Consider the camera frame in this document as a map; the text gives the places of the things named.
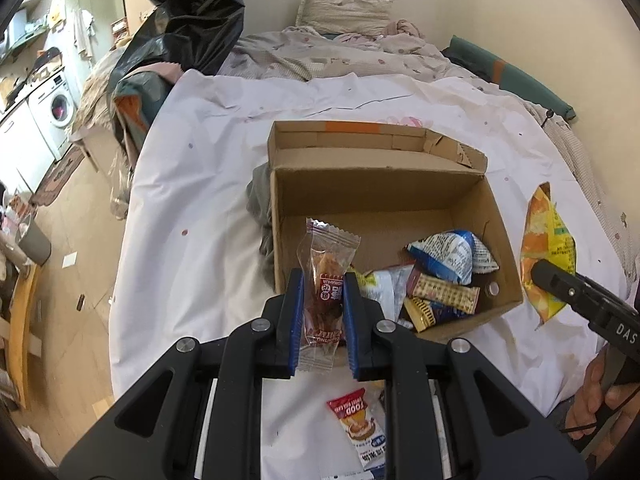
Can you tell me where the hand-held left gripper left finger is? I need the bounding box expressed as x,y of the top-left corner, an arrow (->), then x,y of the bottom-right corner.
59,267 -> 306,480

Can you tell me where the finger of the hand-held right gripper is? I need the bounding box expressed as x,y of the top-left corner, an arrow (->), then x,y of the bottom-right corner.
530,259 -> 594,319

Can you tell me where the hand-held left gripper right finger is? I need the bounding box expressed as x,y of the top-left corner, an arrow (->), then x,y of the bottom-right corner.
342,271 -> 588,480

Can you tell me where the clear red label snack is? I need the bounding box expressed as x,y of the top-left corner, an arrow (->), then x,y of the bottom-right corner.
295,217 -> 362,373

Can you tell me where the orange and yellow chip bag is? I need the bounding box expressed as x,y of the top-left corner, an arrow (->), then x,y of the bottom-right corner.
520,181 -> 577,330

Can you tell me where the large white snack packet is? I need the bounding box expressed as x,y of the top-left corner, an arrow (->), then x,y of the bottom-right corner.
356,265 -> 416,322

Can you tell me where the yellow snack packet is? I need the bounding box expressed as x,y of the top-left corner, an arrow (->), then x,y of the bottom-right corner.
401,297 -> 468,333

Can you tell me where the brown wafer packet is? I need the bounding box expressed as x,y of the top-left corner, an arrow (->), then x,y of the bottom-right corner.
407,267 -> 481,315

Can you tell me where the blue and white snack packet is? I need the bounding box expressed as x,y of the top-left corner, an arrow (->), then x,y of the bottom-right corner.
406,230 -> 500,285

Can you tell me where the brown cardboard box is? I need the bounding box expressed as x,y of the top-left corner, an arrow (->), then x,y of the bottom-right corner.
268,120 -> 524,346

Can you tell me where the person's right hand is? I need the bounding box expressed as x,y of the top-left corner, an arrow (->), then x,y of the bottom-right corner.
565,345 -> 640,468

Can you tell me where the red and white stick packet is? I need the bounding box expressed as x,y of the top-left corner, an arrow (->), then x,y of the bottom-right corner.
326,388 -> 387,473

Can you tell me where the grey cloth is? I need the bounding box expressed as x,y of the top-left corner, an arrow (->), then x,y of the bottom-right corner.
245,162 -> 276,291

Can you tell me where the green rolled mat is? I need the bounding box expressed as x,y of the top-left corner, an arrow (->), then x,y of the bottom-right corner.
442,35 -> 576,121

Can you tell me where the floral quilt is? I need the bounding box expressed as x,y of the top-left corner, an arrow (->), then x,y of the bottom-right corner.
220,20 -> 451,81

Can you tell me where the orange and teal cloth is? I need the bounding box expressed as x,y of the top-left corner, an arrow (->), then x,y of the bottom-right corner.
112,67 -> 173,146

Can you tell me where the yellow wooden stool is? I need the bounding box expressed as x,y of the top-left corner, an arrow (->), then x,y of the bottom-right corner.
7,265 -> 43,411

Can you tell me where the grey trash bin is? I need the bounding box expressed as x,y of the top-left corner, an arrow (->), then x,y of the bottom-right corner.
17,215 -> 52,266

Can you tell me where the patterned floor rug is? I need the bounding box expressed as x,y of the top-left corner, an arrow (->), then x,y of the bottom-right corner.
30,145 -> 86,206

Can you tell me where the beige pillow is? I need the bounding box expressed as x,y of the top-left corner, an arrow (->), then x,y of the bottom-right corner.
295,0 -> 396,38

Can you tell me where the white washing machine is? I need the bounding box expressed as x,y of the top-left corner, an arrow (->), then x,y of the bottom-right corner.
27,72 -> 83,161

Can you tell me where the white kitchen cabinet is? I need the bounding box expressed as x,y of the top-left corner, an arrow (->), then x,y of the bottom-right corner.
0,105 -> 56,196

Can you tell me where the black plastic bag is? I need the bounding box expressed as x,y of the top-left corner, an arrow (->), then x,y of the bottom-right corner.
107,0 -> 246,111

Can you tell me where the hanging white towel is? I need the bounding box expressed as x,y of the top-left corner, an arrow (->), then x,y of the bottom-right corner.
72,10 -> 96,56

